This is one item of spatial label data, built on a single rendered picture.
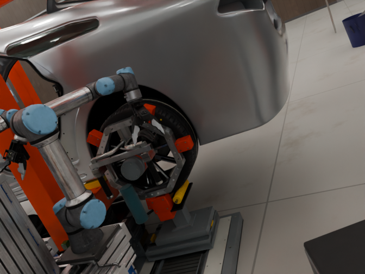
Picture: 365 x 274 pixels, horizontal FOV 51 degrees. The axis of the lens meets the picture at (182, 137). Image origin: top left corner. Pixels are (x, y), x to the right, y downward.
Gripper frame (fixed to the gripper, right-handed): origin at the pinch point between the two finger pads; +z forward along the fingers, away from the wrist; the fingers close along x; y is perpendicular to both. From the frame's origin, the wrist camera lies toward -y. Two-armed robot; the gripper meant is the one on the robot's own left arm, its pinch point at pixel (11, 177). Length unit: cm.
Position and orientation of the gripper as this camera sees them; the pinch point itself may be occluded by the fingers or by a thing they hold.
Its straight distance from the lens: 226.4
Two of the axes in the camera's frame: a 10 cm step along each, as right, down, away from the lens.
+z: -2.6, 9.5, -1.4
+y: -1.6, -1.9, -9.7
